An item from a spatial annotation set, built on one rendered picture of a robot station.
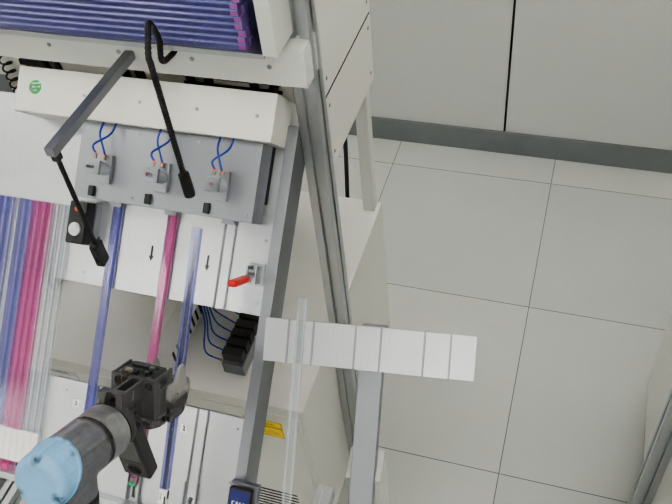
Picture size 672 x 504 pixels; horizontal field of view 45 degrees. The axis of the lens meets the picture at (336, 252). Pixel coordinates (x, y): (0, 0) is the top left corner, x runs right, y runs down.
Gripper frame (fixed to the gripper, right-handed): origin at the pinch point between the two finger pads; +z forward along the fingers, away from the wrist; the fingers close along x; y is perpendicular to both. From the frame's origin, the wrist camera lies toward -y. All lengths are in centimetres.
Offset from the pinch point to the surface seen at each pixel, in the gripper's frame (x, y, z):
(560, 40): -45, 58, 182
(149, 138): 14.9, 36.1, 15.8
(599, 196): -66, 6, 193
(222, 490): -5.6, -21.9, 6.9
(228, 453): -5.7, -15.5, 8.6
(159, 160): 12.4, 32.8, 14.9
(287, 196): -9.7, 28.9, 18.9
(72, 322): 51, -14, 45
